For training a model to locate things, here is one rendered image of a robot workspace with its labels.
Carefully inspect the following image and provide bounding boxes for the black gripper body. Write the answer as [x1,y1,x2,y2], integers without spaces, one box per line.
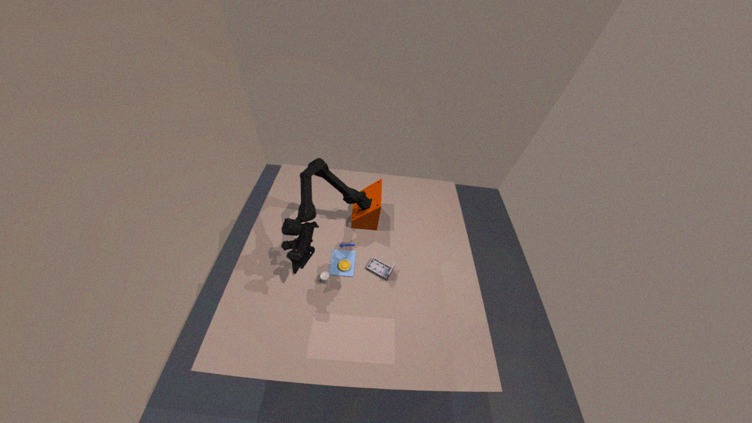
[287,236,315,261]

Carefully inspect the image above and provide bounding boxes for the grey dish rack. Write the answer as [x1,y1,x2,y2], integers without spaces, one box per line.
[366,258,395,280]

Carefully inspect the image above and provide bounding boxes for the light blue flat square sheet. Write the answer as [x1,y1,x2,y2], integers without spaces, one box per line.
[329,250,356,277]

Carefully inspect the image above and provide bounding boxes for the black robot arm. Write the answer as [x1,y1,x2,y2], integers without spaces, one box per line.
[281,158,372,250]

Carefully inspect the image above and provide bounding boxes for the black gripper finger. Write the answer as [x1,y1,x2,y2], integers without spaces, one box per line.
[288,258,304,274]
[300,253,313,269]

